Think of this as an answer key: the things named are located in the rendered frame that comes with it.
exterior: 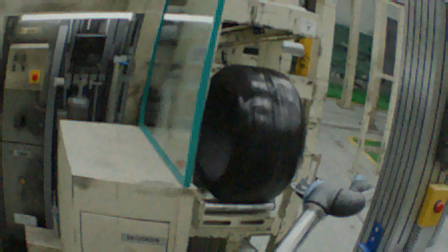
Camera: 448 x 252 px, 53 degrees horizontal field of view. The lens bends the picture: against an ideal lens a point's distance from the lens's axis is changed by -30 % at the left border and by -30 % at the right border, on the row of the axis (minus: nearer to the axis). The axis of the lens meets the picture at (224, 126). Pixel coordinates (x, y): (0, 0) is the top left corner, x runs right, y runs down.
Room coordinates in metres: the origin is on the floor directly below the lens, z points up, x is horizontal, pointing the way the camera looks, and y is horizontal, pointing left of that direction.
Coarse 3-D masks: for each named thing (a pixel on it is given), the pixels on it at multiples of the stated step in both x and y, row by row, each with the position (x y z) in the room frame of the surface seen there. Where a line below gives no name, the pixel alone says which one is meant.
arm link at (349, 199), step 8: (344, 192) 1.94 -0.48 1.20; (352, 192) 1.95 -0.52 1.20; (368, 192) 2.10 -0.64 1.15; (336, 200) 1.92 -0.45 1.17; (344, 200) 1.91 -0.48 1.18; (352, 200) 1.91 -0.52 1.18; (360, 200) 1.94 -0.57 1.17; (368, 200) 2.04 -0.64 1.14; (336, 208) 1.91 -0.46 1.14; (344, 208) 1.90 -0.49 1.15; (352, 208) 1.91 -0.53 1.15; (360, 208) 1.93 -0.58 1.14; (336, 216) 1.92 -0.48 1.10; (344, 216) 1.91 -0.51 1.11
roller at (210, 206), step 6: (210, 204) 2.35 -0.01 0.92; (216, 204) 2.36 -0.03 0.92; (222, 204) 2.37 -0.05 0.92; (228, 204) 2.38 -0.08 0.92; (234, 204) 2.39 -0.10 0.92; (240, 204) 2.41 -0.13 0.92; (246, 204) 2.42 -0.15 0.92; (252, 204) 2.43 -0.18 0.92; (258, 204) 2.44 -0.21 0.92; (264, 204) 2.45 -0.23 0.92; (270, 204) 2.46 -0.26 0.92; (210, 210) 2.35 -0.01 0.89; (216, 210) 2.36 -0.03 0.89; (222, 210) 2.37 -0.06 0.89; (228, 210) 2.38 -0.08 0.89; (234, 210) 2.39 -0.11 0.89; (240, 210) 2.40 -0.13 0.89; (246, 210) 2.41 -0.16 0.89; (252, 210) 2.42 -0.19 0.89; (258, 210) 2.44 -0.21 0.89; (264, 210) 2.45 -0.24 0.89; (270, 210) 2.46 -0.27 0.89
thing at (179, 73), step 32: (192, 0) 1.80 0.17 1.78; (224, 0) 1.58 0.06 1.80; (160, 32) 2.05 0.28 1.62; (192, 32) 1.73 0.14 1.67; (160, 64) 1.97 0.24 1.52; (192, 64) 1.68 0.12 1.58; (160, 96) 1.90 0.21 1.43; (192, 96) 1.63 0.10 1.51; (160, 128) 1.85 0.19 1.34; (192, 128) 1.58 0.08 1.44; (192, 160) 1.58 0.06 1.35
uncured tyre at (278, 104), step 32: (224, 96) 2.78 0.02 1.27; (256, 96) 2.35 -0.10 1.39; (288, 96) 2.41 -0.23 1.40; (224, 128) 2.81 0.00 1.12; (256, 128) 2.28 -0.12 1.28; (288, 128) 2.33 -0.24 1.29; (224, 160) 2.74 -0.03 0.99; (256, 160) 2.26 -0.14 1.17; (288, 160) 2.32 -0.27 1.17; (224, 192) 2.35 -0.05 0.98; (256, 192) 2.34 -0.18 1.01
